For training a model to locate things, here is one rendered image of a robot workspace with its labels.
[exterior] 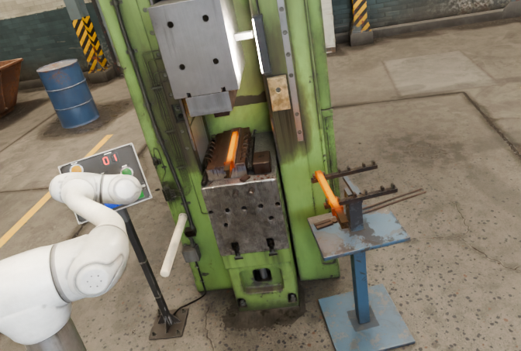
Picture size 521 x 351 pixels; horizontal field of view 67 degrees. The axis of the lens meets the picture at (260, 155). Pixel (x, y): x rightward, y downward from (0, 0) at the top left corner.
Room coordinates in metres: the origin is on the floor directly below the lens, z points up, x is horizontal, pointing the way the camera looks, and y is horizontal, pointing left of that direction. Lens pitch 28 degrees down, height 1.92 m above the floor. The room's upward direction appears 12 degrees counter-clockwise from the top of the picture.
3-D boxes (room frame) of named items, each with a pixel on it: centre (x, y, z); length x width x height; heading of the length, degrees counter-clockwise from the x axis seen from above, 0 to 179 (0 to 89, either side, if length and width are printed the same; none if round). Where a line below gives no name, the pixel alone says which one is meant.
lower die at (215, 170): (1.92, 0.16, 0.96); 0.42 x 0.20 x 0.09; 173
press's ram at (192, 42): (1.92, 0.11, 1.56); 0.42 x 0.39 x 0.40; 173
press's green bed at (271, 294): (1.92, 0.10, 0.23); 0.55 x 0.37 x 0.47; 173
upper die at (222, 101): (1.92, 0.16, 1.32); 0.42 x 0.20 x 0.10; 173
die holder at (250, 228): (1.92, 0.10, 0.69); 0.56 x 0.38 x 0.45; 173
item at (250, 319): (1.67, 0.19, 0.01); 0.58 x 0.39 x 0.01; 83
